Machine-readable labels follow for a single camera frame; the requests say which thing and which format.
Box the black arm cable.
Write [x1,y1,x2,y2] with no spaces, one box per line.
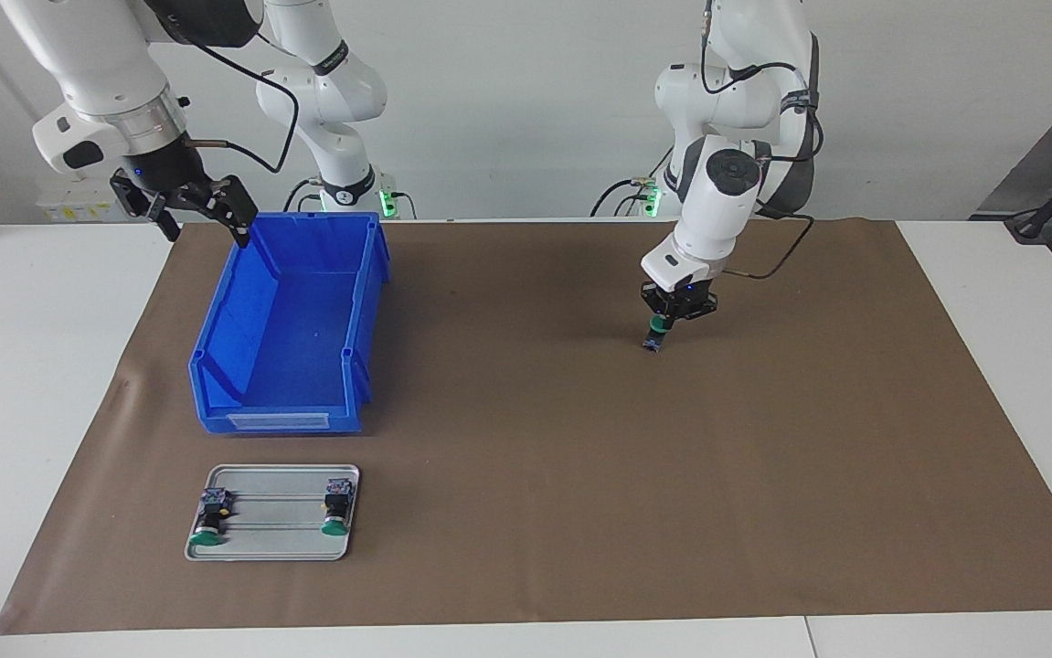
[701,0,824,281]
[160,9,298,175]

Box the blue plastic storage bin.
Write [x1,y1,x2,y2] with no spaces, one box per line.
[189,212,391,435]

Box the black base cable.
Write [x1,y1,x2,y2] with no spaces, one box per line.
[283,178,324,213]
[591,174,664,218]

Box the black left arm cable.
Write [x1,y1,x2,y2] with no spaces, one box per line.
[701,0,824,281]

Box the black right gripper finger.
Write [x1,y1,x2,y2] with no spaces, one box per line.
[110,169,181,243]
[206,175,259,249]

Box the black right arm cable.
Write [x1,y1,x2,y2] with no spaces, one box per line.
[160,9,298,175]

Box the brown paper table mat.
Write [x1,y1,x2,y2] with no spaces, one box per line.
[0,219,1052,636]

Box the silver metal tray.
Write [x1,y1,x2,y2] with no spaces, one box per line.
[184,464,361,562]

